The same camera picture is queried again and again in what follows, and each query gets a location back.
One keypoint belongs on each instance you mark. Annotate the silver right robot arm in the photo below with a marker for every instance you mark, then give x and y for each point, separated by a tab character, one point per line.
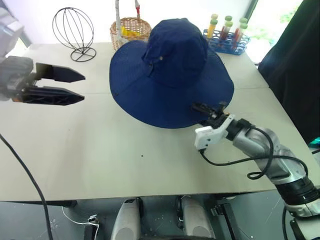
280	160

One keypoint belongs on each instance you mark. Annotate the green-capped tube with red contents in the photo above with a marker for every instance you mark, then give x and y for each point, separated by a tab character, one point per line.
227	28
240	31

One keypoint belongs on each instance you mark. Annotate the grey rounded robot leg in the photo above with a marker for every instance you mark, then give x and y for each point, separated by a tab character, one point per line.
196	217
126	220

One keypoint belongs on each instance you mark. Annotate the black curtain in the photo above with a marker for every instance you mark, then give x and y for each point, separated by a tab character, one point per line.
295	67

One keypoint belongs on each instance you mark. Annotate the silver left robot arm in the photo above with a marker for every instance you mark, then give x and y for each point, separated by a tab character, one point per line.
8	35

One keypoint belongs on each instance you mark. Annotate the teal box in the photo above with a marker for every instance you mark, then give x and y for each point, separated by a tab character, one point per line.
316	143

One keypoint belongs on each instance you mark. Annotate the blue test tube rack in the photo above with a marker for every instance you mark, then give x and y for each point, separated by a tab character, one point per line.
225	47

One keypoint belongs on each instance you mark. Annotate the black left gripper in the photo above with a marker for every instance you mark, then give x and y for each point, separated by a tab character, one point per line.
17	75

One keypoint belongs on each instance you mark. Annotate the black table frame bracket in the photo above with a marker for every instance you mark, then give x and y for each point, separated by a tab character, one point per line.
225	212

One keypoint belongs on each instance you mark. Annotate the green-capped tube with yellow contents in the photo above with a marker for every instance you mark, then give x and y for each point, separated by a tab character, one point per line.
212	27

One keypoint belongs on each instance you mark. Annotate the navy blue wide-brim hat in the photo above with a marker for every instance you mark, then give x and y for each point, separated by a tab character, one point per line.
172	65

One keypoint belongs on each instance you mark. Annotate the yellow item in basket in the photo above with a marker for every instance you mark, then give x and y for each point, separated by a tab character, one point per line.
131	32

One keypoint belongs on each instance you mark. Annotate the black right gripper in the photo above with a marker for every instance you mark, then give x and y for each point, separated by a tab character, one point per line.
216	118

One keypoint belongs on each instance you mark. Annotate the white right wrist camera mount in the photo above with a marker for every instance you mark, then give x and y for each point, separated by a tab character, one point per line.
208	135

